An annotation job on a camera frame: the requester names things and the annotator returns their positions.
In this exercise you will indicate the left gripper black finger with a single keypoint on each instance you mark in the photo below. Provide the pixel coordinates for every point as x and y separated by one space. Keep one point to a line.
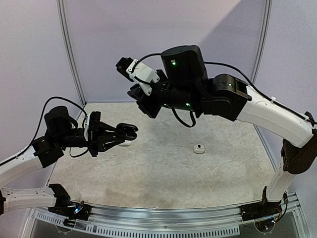
105 128
106 144

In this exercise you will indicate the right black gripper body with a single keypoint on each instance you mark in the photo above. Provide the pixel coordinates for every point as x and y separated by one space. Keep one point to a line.
145 100

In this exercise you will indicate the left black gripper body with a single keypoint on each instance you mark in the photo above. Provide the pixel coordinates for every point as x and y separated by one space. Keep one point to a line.
92 146

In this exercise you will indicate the black oval charging case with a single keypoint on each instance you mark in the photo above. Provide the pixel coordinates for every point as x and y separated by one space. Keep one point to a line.
126 131

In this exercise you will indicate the white oval charging case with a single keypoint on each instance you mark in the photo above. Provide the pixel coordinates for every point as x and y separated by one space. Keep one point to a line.
125 143

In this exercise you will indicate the white square charging case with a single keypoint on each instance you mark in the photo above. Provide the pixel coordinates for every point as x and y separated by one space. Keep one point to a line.
199 149

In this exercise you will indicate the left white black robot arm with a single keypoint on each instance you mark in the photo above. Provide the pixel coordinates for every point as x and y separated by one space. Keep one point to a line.
62 132

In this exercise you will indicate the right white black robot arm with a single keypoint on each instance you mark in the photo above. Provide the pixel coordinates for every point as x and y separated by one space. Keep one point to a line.
183 84

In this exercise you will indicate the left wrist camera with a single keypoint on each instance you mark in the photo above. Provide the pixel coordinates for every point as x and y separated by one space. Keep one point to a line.
91 124

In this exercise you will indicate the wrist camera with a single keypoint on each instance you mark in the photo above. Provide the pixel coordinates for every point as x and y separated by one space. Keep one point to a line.
91 124
138 72

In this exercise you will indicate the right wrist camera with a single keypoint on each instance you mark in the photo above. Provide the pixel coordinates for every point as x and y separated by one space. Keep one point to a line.
138 72

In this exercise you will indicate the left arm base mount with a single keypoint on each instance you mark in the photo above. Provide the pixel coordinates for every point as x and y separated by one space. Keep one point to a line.
72 210

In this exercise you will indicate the right aluminium frame post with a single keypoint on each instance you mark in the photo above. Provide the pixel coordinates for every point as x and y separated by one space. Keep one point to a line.
262 39

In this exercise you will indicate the aluminium frame post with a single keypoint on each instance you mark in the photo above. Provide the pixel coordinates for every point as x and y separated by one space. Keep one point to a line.
69 51
262 39

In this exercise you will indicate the left aluminium frame post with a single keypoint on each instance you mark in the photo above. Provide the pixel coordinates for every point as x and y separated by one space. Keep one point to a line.
69 51

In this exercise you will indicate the aluminium front rail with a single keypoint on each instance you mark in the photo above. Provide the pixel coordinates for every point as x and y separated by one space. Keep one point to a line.
119 222

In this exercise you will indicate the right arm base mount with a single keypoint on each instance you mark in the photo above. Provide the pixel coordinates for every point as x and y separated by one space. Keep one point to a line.
253 211

